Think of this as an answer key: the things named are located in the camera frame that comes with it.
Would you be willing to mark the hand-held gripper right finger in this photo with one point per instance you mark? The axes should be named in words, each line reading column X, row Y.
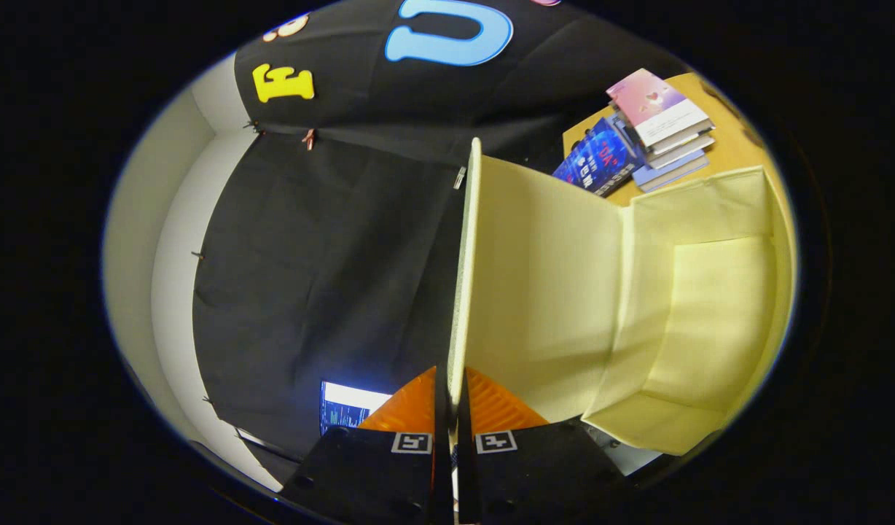
column 528, row 467

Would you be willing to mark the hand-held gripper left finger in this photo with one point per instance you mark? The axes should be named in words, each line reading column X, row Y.
column 374, row 474

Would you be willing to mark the cream fabric storage box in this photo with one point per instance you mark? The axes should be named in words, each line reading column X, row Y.
column 549, row 292

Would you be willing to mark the computer monitor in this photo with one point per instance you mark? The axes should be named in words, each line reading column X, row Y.
column 345, row 408

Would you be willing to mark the black backdrop cloth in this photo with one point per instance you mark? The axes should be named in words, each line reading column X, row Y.
column 331, row 255

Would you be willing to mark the blue cover book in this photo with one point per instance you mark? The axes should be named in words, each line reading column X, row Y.
column 597, row 160

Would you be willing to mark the white book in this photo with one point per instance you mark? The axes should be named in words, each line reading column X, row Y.
column 681, row 152

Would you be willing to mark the pink cover book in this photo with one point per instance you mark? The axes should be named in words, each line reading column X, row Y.
column 655, row 106

